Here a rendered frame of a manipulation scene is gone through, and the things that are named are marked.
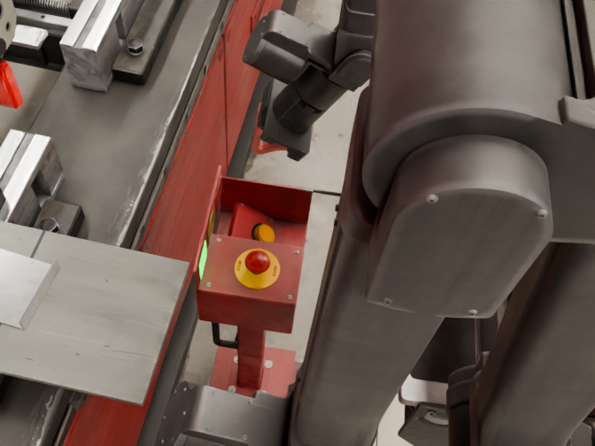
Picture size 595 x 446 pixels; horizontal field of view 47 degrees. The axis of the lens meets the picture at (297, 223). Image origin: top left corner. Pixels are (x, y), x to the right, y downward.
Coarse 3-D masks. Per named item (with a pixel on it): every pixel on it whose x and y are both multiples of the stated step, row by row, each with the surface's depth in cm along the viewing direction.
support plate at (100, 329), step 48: (0, 240) 83; (48, 240) 84; (96, 288) 81; (144, 288) 81; (0, 336) 77; (48, 336) 77; (96, 336) 78; (144, 336) 78; (48, 384) 75; (96, 384) 75; (144, 384) 75
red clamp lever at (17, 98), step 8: (0, 40) 67; (0, 48) 67; (0, 56) 68; (0, 64) 69; (8, 64) 71; (0, 72) 69; (8, 72) 70; (0, 80) 70; (8, 80) 71; (0, 88) 72; (8, 88) 72; (16, 88) 73; (0, 96) 73; (8, 96) 72; (16, 96) 73; (8, 104) 74; (16, 104) 74
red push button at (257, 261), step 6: (252, 252) 107; (258, 252) 107; (264, 252) 107; (246, 258) 106; (252, 258) 106; (258, 258) 106; (264, 258) 106; (246, 264) 106; (252, 264) 106; (258, 264) 106; (264, 264) 106; (252, 270) 105; (258, 270) 105; (264, 270) 106
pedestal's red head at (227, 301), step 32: (224, 192) 117; (256, 192) 116; (288, 192) 115; (224, 224) 121; (288, 224) 122; (224, 256) 109; (288, 256) 110; (224, 288) 106; (288, 288) 107; (224, 320) 114; (256, 320) 113; (288, 320) 111
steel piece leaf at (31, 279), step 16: (0, 256) 82; (16, 256) 82; (0, 272) 81; (16, 272) 81; (32, 272) 81; (48, 272) 79; (0, 288) 80; (16, 288) 80; (32, 288) 80; (48, 288) 80; (0, 304) 79; (16, 304) 79; (32, 304) 77; (0, 320) 78; (16, 320) 78
